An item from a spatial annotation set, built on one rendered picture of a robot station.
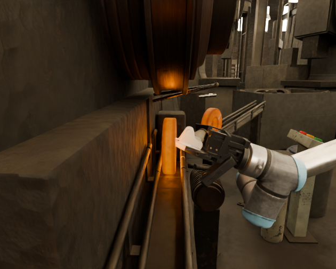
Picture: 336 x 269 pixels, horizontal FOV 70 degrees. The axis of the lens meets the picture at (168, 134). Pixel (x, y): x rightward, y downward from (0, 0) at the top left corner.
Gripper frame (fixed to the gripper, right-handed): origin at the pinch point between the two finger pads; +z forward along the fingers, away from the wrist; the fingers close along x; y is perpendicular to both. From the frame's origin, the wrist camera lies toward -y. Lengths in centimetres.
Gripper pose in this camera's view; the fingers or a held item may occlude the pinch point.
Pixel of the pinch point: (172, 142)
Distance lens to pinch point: 65.9
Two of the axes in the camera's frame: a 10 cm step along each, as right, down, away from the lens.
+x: -0.4, 2.4, -9.7
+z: -9.5, -3.1, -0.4
